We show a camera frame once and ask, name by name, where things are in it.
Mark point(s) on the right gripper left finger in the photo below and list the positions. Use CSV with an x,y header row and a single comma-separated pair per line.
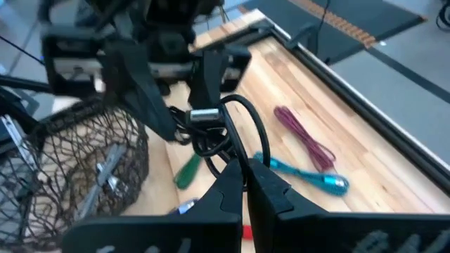
x,y
211,232

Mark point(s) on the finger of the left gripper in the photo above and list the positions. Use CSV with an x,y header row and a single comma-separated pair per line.
x,y
209,81
140,91

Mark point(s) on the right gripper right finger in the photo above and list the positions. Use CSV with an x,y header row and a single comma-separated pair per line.
x,y
316,232

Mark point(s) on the blue pen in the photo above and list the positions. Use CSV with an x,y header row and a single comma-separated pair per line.
x,y
309,177

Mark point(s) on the dark brown woven wicker basket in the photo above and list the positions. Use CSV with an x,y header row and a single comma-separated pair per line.
x,y
52,123

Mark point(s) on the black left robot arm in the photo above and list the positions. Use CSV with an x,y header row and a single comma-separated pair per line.
x,y
168,17

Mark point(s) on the black hazard-striped floor mat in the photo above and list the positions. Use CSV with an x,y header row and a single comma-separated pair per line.
x,y
351,21

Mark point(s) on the silver metal bracket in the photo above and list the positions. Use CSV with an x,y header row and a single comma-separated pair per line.
x,y
105,168

